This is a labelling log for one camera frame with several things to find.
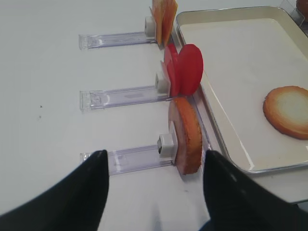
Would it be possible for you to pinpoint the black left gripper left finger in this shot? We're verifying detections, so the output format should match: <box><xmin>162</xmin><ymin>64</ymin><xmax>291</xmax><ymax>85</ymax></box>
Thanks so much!
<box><xmin>0</xmin><ymin>150</ymin><xmax>109</xmax><ymax>231</ymax></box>

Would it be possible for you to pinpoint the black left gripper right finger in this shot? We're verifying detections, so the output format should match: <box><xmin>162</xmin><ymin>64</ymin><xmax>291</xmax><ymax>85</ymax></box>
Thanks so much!
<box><xmin>203</xmin><ymin>150</ymin><xmax>308</xmax><ymax>231</ymax></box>

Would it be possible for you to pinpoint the upright bread slice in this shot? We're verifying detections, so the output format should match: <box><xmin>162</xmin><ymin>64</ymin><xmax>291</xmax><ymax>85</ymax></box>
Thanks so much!
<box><xmin>168</xmin><ymin>97</ymin><xmax>203</xmax><ymax>175</ymax></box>

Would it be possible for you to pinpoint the bread slice on tray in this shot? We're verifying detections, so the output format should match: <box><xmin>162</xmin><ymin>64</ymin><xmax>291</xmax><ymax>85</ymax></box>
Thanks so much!
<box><xmin>263</xmin><ymin>86</ymin><xmax>308</xmax><ymax>140</ymax></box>

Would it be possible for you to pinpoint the front red tomato slice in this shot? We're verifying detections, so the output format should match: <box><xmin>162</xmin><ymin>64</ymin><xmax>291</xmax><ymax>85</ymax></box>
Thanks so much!
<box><xmin>179</xmin><ymin>44</ymin><xmax>204</xmax><ymax>95</ymax></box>

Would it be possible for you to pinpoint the red tomato slice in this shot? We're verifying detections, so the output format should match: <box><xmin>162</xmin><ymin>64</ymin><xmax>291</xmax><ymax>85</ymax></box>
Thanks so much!
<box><xmin>163</xmin><ymin>43</ymin><xmax>180</xmax><ymax>97</ymax></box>
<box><xmin>179</xmin><ymin>44</ymin><xmax>204</xmax><ymax>95</ymax></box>

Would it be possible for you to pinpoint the rear red tomato slice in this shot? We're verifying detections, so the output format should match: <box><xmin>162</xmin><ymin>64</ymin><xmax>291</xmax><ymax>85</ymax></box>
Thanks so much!
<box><xmin>163</xmin><ymin>43</ymin><xmax>180</xmax><ymax>97</ymax></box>

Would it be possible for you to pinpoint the front orange cheese slice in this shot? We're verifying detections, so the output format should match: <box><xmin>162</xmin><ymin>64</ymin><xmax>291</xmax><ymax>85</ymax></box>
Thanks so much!
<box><xmin>162</xmin><ymin>0</ymin><xmax>178</xmax><ymax>46</ymax></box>

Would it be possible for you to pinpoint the orange cheese slice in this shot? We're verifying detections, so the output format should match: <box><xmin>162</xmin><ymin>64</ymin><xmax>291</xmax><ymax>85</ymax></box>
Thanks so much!
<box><xmin>151</xmin><ymin>0</ymin><xmax>165</xmax><ymax>46</ymax></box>
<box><xmin>162</xmin><ymin>0</ymin><xmax>178</xmax><ymax>46</ymax></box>

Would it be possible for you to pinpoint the rear orange cheese slice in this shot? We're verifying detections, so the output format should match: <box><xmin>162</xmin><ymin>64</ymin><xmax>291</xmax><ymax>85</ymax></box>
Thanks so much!
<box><xmin>151</xmin><ymin>0</ymin><xmax>165</xmax><ymax>46</ymax></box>

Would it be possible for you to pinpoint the white metal tray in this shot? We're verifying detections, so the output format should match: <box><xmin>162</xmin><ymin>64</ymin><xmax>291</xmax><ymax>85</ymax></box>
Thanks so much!
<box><xmin>176</xmin><ymin>6</ymin><xmax>308</xmax><ymax>173</ymax></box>

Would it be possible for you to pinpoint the clear bread holder rail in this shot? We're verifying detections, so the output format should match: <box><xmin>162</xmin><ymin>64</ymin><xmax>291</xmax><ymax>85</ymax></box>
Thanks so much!
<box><xmin>79</xmin><ymin>134</ymin><xmax>180</xmax><ymax>176</ymax></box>

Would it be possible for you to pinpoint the clear tomato holder rail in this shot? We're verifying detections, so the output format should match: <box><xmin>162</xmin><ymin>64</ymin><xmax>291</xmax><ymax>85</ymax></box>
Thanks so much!
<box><xmin>79</xmin><ymin>71</ymin><xmax>171</xmax><ymax>112</ymax></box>

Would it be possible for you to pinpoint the clear cheese holder rail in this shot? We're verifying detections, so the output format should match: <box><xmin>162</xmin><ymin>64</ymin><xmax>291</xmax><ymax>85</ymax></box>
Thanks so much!
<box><xmin>78</xmin><ymin>16</ymin><xmax>156</xmax><ymax>50</ymax></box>

